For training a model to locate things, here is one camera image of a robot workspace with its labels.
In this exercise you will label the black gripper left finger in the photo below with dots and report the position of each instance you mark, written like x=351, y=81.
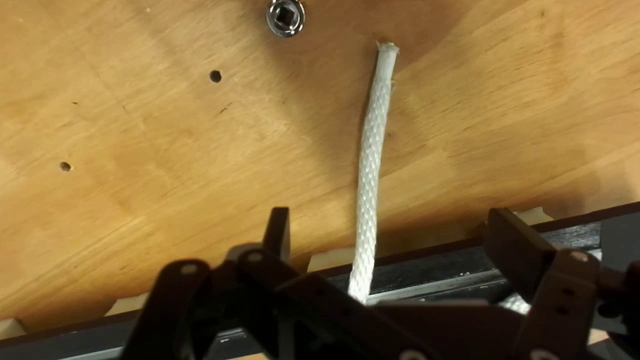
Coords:
x=200, y=312

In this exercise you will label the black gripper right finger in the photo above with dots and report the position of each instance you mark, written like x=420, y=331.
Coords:
x=573, y=300

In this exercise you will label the long black rail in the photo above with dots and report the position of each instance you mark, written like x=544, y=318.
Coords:
x=427, y=275

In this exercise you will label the wooden support block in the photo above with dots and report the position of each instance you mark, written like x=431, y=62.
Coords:
x=330, y=261
x=537, y=215
x=10, y=329
x=127, y=305

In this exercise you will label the small metal nut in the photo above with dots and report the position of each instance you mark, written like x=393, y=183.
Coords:
x=286, y=17

